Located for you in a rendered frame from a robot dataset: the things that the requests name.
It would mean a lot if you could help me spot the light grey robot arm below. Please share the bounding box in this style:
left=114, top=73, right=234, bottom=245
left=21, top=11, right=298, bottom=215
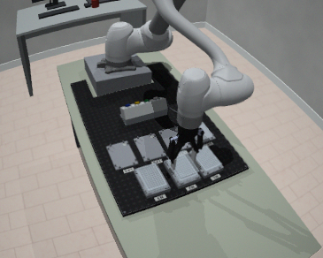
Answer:
left=97, top=0, right=254, bottom=130

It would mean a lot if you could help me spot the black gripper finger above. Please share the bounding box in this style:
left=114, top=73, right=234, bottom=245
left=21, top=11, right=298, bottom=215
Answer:
left=190, top=128, right=204, bottom=163
left=166, top=135, right=188, bottom=170

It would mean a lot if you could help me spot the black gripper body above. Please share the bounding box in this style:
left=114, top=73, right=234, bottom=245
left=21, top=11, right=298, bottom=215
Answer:
left=176, top=124, right=199, bottom=143

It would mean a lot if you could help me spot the white button panel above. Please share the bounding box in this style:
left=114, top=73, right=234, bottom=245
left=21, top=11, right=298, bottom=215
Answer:
left=120, top=97, right=178, bottom=126

